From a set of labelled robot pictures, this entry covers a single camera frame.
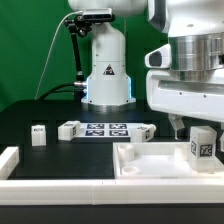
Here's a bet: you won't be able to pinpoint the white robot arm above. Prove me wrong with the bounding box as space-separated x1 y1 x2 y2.
68 0 224 126

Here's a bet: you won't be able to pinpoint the white square tabletop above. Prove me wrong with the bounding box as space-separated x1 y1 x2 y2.
113 142 224 179

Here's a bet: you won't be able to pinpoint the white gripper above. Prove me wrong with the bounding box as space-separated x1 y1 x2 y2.
144 43 224 153

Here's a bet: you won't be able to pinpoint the white U-shaped obstacle fence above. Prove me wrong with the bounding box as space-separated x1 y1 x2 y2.
0 147 224 205

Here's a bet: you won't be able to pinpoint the black base cables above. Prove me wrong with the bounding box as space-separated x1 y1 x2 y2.
37 81 88 101

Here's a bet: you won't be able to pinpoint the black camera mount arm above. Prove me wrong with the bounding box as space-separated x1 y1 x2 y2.
64 15 93 98

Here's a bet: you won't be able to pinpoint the grey depth camera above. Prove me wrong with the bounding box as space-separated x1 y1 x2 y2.
82 8 112 20

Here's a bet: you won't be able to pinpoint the fiducial marker sheet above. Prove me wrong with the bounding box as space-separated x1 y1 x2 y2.
77 123 138 138

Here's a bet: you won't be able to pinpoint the white camera cable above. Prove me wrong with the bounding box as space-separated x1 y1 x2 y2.
34 10 84 100

